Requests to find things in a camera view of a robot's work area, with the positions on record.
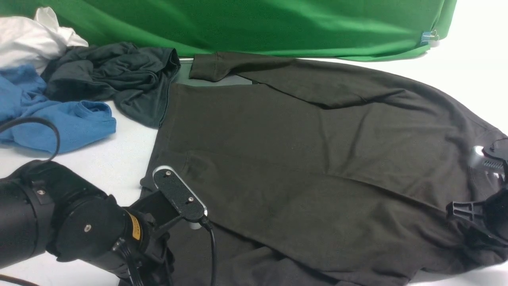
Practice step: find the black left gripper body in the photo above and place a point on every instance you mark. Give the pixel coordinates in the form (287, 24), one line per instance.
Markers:
(148, 246)

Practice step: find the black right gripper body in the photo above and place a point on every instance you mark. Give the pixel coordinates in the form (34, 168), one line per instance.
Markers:
(487, 217)

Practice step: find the gray long-sleeved shirt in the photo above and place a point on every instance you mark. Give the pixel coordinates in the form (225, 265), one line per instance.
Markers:
(327, 174)

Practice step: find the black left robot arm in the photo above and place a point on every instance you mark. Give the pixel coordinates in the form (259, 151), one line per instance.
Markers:
(46, 207)

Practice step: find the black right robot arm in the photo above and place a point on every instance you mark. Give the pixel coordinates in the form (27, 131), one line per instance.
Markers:
(502, 195)

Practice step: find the dark teal crumpled shirt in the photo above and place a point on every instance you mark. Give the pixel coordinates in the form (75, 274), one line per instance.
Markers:
(136, 79)

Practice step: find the blue crumpled shirt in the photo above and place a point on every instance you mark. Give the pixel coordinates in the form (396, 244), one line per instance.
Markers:
(79, 123)

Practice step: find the blue binder clip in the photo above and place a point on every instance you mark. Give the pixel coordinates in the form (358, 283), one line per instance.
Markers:
(428, 37)

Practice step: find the green backdrop cloth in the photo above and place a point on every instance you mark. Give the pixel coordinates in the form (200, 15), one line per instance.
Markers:
(361, 30)

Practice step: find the white crumpled cloth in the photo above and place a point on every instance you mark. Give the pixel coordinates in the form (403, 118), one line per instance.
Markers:
(35, 41)

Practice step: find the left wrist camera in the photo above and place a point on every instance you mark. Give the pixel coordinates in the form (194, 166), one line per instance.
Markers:
(187, 204)

